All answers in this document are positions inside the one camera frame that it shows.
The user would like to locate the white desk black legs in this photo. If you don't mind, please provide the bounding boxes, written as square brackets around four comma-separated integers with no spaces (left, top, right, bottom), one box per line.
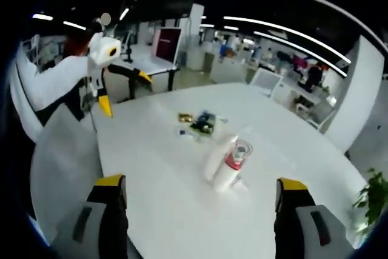
[115,43,182,99]

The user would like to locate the white office chair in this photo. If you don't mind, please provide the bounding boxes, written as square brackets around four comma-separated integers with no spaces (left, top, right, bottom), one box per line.
[250,67,284,96]

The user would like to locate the green potted plant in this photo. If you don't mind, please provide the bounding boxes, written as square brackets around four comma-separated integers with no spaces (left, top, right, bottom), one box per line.
[352,167,388,236]

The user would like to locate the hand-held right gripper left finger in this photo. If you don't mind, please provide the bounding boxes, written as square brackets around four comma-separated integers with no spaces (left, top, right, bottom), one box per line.
[56,173,130,259]

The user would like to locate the white monitor dark red screen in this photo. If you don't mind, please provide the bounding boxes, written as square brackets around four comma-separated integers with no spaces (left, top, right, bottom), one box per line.
[152,27,182,63]

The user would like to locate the white skincare tube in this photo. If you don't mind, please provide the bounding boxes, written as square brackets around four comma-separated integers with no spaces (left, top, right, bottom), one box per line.
[203,134,239,181]

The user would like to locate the green black skincare sachet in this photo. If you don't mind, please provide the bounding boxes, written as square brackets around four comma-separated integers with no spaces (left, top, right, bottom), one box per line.
[189,119,216,135]

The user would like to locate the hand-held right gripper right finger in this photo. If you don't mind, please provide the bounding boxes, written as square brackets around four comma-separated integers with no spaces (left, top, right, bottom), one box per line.
[273,177,355,259]

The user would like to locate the tall white red-collar skincare bottle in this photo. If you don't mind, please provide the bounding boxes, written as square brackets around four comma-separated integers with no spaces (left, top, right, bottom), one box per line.
[213,139,254,193]

